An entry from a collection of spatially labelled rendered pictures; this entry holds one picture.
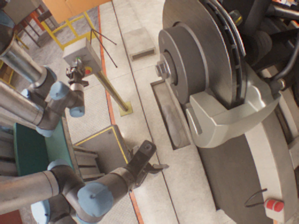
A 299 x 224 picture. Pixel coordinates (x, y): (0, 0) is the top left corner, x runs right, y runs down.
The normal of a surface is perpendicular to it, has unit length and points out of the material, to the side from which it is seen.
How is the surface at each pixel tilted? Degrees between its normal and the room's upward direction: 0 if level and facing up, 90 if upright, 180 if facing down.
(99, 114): 0
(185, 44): 14
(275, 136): 0
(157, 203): 0
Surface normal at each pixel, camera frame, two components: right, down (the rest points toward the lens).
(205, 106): -0.26, -0.78
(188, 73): 0.13, 0.43
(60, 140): -0.12, -0.34
